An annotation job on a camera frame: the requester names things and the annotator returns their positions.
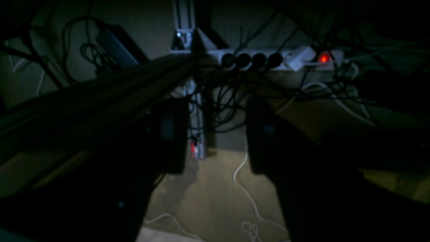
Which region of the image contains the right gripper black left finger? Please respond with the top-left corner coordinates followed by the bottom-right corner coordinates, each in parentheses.
top-left (149, 98), bottom-right (189, 174)

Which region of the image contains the white power strip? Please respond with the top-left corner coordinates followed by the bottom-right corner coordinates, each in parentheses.
top-left (207, 46), bottom-right (345, 72)

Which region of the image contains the aluminium frame post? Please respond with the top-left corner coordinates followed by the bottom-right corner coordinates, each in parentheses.
top-left (171, 0), bottom-right (207, 160)

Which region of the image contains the black power adapter brick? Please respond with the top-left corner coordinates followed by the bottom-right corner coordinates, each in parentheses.
top-left (96, 25), bottom-right (149, 69)

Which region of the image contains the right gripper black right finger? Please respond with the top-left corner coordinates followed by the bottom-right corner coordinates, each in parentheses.
top-left (246, 97), bottom-right (282, 175)

